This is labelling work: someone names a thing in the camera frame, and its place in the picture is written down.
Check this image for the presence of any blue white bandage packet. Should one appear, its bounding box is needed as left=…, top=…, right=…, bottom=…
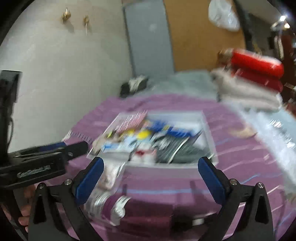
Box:
left=101, top=137, right=140, bottom=153

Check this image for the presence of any yellow and blue packet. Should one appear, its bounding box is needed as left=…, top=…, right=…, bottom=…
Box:
left=105, top=129, right=152, bottom=143

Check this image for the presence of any pink glitter pouch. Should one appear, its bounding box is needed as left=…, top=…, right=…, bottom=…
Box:
left=114, top=111, right=147, bottom=134

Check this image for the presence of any white plush dog toy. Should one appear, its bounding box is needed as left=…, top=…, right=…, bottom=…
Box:
left=129, top=143, right=157, bottom=165

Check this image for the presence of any blue cartoon packet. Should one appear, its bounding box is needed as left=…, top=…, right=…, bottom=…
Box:
left=143, top=120, right=203, bottom=143

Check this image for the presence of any clear bag of socks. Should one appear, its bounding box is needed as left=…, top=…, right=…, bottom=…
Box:
left=96, top=160, right=126, bottom=192

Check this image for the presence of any person's left hand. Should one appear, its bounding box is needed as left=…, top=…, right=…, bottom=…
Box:
left=1, top=184, right=36, bottom=238

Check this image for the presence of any white cardboard box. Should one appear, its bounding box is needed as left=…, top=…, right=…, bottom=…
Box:
left=87, top=111, right=218, bottom=173

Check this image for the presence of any purple striped bed sheet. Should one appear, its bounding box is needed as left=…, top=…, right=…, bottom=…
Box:
left=65, top=94, right=295, bottom=237

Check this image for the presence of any clear plastic wrap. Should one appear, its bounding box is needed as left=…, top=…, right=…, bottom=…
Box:
left=228, top=104, right=295, bottom=202

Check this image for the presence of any dark green plaid cloth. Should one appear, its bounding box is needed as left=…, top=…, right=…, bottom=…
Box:
left=152, top=134, right=214, bottom=164

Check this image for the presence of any folded white quilt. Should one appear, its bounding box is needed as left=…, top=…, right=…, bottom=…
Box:
left=211, top=68, right=282, bottom=111

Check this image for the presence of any grey blanket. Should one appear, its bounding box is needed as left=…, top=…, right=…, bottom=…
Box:
left=136, top=70, right=217, bottom=100

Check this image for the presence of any white plastic bag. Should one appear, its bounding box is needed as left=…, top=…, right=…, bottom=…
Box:
left=208, top=0, right=240, bottom=32

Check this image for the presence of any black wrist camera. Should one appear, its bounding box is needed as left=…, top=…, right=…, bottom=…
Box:
left=1, top=70, right=22, bottom=153

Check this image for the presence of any gold wall hook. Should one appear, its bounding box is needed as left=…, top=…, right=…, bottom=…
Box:
left=83, top=15, right=89, bottom=29
left=61, top=8, right=71, bottom=22

